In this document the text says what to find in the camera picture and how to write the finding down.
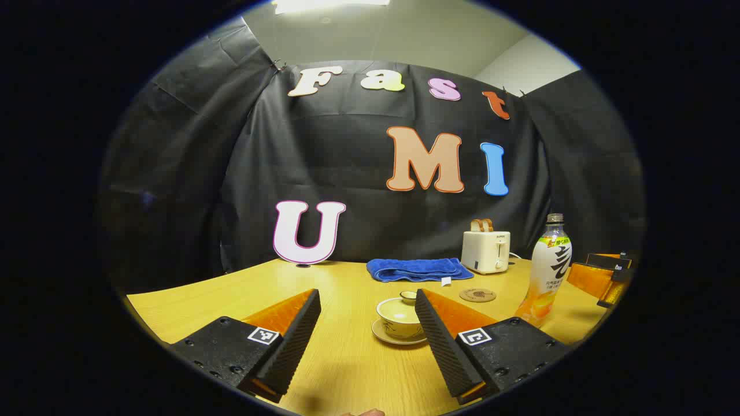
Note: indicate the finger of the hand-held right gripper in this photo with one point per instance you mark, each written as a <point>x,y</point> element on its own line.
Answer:
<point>615,289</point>
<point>592,277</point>

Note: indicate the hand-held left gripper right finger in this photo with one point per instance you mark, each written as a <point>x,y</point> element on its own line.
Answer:
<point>442,346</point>

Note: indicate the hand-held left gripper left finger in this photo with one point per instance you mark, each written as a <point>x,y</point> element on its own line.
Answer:
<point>292,346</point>

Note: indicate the cream ceramic teacup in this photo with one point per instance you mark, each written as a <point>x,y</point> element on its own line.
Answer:
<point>404,330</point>

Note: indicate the labelled plastic water bottle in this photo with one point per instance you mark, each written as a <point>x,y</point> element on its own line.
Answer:
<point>549,271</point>

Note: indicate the round brown coaster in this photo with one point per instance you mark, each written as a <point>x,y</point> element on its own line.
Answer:
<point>477,295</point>

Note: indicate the cream ceramic saucer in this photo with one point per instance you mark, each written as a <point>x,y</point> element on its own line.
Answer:
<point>384,337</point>

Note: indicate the blue folded towel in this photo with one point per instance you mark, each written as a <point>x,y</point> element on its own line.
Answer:
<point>413,268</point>

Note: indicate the cream toaster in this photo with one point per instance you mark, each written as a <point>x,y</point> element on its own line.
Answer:
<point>483,251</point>

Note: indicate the toasted bread slice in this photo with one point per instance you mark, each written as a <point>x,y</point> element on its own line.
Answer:
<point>476,226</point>
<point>488,225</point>

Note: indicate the black backdrop cloth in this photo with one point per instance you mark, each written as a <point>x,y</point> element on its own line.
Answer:
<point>324,156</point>

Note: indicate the metal cloth clip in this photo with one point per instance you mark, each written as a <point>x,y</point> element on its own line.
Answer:
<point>279,65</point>

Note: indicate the ceiling light panel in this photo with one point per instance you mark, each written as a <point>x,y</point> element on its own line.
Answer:
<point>329,4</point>

